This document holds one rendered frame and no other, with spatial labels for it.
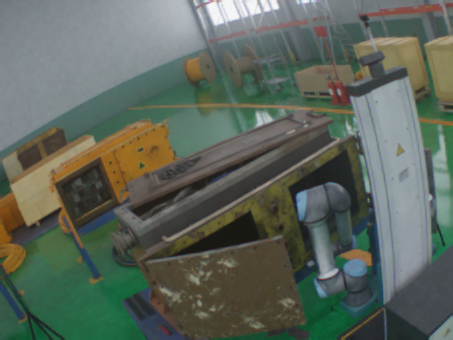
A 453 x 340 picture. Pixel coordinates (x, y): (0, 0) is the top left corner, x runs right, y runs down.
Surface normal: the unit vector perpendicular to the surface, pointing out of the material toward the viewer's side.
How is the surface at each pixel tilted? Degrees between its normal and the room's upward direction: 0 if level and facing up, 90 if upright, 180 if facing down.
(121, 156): 90
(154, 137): 90
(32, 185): 90
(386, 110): 90
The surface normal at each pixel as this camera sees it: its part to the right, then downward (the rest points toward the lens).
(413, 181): 0.36, 0.22
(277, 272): -0.16, 0.40
